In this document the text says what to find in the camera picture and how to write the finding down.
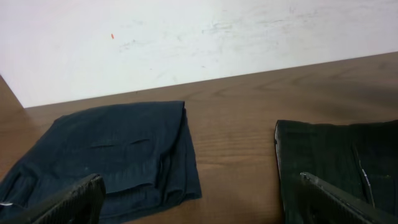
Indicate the folded navy blue garment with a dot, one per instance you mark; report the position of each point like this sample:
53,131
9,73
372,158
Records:
143,151

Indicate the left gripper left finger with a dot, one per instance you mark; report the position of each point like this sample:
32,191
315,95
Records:
79,203

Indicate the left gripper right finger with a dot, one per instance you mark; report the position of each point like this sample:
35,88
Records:
321,202

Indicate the black shorts garment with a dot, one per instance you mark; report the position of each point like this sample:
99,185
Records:
360,159

